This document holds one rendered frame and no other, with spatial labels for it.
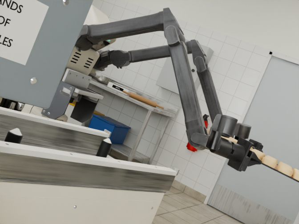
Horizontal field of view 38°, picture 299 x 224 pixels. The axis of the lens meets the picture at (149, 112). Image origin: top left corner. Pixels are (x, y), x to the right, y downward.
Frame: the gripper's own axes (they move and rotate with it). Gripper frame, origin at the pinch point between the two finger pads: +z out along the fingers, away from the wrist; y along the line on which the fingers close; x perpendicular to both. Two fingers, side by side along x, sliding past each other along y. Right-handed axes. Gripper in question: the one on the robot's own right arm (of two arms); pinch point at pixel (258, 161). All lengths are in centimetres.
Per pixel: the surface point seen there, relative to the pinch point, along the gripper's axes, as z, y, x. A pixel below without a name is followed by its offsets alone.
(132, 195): -49, -19, -16
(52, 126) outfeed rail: -68, -13, 8
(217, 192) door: 250, -78, 316
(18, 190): -81, -19, -33
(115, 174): -57, -14, -19
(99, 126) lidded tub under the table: 101, -63, 397
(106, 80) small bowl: 99, -7, 439
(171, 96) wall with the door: 179, 9, 400
